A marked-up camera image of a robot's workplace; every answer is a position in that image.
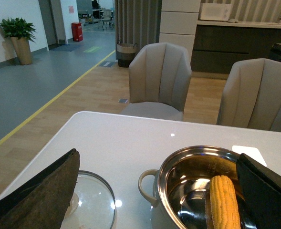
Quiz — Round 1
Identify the white tall cabinet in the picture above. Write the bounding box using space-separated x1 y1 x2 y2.
159 0 201 59

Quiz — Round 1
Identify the beige electric cooking pot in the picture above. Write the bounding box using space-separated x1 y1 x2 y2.
138 146 256 229

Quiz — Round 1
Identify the beige chair on left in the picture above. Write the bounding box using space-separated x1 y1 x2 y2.
121 42 192 121

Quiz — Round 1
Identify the glass pot lid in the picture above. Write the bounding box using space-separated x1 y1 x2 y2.
61 170 116 229

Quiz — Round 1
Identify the beige chair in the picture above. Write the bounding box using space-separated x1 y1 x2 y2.
217 58 281 132
121 42 192 121

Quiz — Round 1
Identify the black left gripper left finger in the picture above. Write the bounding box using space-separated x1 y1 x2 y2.
0 148 80 229

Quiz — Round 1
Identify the yellow corn cob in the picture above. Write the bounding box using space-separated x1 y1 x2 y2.
209 175 241 229

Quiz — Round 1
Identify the red box on floor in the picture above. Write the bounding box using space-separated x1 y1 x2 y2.
71 22 83 42

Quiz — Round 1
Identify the white microwave oven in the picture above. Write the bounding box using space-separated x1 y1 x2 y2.
199 3 232 21

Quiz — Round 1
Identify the white office chair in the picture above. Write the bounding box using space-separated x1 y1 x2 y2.
101 9 113 30

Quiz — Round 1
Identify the dark kitchen counter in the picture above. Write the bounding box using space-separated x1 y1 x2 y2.
191 23 281 73

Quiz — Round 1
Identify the beige chair on right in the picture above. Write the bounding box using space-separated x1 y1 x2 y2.
217 58 281 132

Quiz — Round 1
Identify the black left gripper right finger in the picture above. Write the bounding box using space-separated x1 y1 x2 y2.
236 153 281 229

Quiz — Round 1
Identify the potted green plant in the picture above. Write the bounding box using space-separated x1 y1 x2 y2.
0 18 36 65

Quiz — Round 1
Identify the grey curtain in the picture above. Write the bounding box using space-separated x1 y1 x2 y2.
114 0 162 49

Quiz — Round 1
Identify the woven laundry basket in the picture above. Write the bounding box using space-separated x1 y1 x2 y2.
116 40 138 68

